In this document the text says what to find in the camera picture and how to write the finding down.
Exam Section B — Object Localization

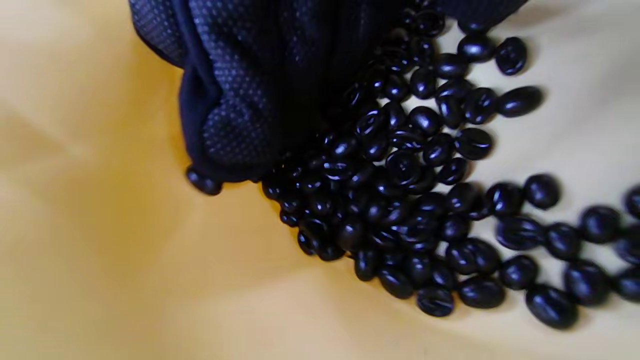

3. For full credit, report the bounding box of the person's left hand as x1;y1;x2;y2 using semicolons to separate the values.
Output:
128;0;528;183

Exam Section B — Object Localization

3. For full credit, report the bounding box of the pile of dark coffee beans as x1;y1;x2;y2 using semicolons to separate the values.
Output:
185;10;640;331

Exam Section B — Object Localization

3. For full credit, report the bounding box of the yellow plastic basin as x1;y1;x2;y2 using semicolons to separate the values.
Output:
0;0;640;360

